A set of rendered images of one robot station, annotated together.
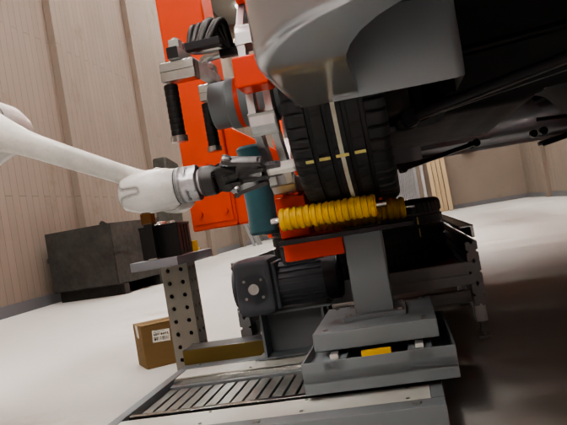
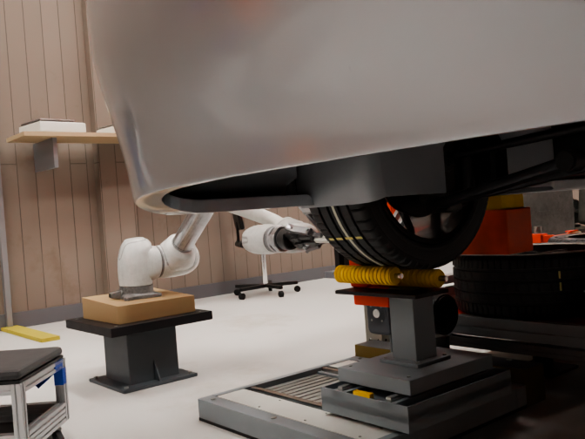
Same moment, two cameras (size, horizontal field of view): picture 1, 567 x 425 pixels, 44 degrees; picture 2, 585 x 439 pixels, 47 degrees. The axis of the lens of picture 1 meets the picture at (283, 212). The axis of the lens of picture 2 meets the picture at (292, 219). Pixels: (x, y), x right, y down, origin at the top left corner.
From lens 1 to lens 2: 1.36 m
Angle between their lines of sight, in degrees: 41
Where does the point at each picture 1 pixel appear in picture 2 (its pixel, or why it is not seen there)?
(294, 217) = (341, 274)
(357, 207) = (378, 276)
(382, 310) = (408, 361)
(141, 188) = (248, 239)
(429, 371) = (391, 422)
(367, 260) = (402, 317)
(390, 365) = (367, 408)
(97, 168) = (249, 214)
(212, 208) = not seen: hidden behind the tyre
